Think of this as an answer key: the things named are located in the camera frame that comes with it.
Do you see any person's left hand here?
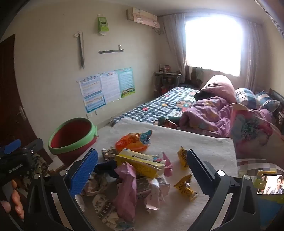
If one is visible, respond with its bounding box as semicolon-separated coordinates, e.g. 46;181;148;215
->
0;179;25;220

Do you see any pink pillow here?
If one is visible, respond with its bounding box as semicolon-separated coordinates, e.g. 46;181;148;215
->
199;75;237;104

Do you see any crumpled patterned paper wrapper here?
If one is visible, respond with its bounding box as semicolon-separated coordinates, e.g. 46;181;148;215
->
85;173;116;196

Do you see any blue plaid pillow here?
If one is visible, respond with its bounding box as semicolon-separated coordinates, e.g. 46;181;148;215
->
255;90;280;113
234;88;259;109

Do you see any green wall box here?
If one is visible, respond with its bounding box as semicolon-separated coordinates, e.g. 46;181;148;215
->
97;14;110;35

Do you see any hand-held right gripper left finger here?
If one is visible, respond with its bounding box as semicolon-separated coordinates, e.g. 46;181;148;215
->
23;148;99;231

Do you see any smartphone with lit screen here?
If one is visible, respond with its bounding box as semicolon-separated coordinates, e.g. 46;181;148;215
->
257;173;284;195

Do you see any checked cloth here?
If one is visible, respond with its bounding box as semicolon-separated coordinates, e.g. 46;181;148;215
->
236;158;284;178

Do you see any pink floral blanket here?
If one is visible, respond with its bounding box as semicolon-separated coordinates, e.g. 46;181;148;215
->
230;104;284;161

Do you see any leaf pattern chair cushion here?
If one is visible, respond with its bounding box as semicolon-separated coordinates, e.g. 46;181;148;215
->
22;153;48;185

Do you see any dark bed headboard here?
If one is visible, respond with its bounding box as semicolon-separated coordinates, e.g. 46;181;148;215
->
269;88;284;125

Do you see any metal wall rail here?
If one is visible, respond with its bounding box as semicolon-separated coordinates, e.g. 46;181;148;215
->
99;44;124;54

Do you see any blue and yellow snack packet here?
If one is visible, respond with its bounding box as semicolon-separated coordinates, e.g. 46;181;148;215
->
93;159;119;178

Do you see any white light blue wrapper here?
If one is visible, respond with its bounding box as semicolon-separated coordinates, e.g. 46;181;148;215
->
92;194;135;231

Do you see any blue green cartoon poster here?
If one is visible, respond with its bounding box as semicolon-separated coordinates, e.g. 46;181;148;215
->
117;67;135;98

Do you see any white and blue packet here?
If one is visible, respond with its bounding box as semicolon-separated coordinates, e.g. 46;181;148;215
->
135;176;172;211

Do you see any bright window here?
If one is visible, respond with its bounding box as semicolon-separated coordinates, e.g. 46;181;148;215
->
184;13;244;77

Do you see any green red toy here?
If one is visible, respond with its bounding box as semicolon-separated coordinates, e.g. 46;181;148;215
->
158;116;178;128

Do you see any purple quilt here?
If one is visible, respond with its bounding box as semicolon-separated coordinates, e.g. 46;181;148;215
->
179;96;274;138

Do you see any small pink wrapper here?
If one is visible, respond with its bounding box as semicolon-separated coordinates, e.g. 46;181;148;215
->
162;152;174;176

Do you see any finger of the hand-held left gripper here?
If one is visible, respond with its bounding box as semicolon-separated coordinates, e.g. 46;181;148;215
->
20;138;44;156
0;139;22;155

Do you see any orange snack bag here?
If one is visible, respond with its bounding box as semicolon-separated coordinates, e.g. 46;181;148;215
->
115;130;153;154

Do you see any brown silver snack wrapper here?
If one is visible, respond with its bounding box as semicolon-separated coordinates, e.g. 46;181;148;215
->
101;147;118;163

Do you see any cluster of small bottles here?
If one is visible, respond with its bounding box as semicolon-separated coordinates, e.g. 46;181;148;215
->
158;63;172;73

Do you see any small yellow black packet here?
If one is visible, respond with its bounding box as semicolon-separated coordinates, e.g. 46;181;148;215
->
173;174;199;202
177;146;189;170

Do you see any yellow white carton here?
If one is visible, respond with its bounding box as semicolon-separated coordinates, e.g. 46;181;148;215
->
114;148;167;178

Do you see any yellow green phone stand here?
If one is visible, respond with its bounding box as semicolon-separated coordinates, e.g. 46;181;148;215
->
254;170;277;194

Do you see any grey curtain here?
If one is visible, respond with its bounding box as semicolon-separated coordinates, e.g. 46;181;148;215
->
158;13;187;74
241;19;267;92

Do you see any blue yellow chart poster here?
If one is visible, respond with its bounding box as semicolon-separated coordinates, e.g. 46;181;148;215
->
76;74;106;114

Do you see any red bucket with green rim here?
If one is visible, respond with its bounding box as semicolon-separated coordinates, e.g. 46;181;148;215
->
48;117;99;165

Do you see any large pink wrapper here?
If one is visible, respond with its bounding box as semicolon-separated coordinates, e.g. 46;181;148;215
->
111;162;138;223

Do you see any blue plaid bed sheet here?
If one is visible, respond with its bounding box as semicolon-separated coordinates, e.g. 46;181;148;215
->
110;86;201;128

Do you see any white chart poster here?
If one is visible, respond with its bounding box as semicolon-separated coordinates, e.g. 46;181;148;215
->
99;70;121;104

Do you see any blue board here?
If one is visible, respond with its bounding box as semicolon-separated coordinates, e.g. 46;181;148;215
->
261;195;284;230

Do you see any air conditioner with pink cover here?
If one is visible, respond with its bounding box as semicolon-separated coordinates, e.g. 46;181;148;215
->
126;7;161;29

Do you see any hanging metal bracket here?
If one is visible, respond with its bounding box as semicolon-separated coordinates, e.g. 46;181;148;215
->
74;31;86;68

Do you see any white table mat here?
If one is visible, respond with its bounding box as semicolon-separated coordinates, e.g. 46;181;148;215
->
53;117;239;231

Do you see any dark side table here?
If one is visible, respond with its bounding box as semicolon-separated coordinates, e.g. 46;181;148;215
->
154;71;182;88

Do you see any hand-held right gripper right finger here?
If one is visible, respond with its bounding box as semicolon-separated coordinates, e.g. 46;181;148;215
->
186;149;263;231

